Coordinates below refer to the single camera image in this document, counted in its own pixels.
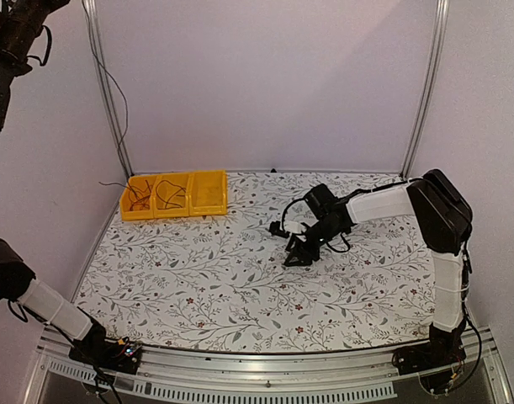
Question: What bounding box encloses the right aluminium post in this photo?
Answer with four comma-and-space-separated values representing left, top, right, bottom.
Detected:
400, 0, 449, 178

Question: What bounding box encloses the left aluminium post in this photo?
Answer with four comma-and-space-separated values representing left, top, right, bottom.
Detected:
81, 0, 134, 178

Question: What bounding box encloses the right yellow bin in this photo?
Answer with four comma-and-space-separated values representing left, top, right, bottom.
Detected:
188, 170, 228, 216

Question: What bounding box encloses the aluminium post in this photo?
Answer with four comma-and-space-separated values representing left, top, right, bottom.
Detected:
81, 0, 134, 178
400, 0, 449, 178

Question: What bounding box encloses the dark green cable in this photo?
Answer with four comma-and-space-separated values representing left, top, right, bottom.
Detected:
155, 179, 187, 210

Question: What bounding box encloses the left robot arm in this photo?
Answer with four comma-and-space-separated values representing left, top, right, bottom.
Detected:
0, 1, 113, 365

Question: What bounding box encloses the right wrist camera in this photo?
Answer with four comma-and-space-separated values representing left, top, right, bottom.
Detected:
268, 221, 306, 238

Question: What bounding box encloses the black cable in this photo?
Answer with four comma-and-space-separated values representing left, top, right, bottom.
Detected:
82, 0, 135, 189

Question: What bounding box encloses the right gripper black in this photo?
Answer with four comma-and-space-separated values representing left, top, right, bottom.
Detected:
287, 219, 345, 268

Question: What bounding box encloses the floral tablecloth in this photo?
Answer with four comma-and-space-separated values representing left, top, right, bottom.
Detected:
75, 173, 436, 353

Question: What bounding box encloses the front aluminium frame rail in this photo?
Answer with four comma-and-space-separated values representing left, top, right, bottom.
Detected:
24, 327, 514, 403

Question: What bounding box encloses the red cable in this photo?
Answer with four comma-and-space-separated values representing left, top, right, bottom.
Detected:
128, 178, 155, 211
128, 184, 151, 210

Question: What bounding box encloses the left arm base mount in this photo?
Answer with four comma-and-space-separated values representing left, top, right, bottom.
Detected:
69, 333, 142, 375

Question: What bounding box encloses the yellow bin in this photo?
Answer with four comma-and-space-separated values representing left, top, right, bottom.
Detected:
188, 170, 228, 216
152, 173, 190, 219
119, 175, 158, 221

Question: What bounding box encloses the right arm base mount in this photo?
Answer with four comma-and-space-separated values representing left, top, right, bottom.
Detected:
391, 328, 466, 395

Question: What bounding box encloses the left yellow bin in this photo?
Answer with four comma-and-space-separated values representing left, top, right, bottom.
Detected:
119, 175, 158, 221

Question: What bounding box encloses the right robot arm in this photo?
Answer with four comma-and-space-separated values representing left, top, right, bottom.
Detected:
270, 169, 473, 367

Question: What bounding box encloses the middle yellow bin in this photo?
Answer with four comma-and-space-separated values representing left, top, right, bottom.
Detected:
152, 173, 190, 219

